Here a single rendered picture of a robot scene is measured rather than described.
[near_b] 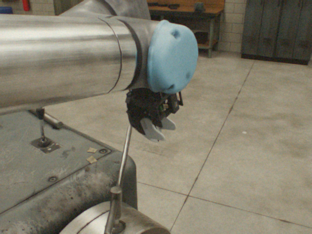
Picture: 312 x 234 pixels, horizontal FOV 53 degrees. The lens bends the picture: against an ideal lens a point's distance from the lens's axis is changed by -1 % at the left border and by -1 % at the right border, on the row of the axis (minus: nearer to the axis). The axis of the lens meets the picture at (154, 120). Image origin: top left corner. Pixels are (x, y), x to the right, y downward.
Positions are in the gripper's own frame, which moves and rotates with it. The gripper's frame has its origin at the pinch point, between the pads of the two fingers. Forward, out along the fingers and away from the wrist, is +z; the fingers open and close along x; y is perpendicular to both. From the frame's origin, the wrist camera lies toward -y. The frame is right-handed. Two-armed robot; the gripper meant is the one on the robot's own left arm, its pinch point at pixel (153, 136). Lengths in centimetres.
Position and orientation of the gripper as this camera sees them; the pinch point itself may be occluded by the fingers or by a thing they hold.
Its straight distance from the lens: 69.1
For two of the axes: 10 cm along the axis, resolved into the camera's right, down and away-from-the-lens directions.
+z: 2.1, 7.3, 6.5
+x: 6.1, -6.2, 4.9
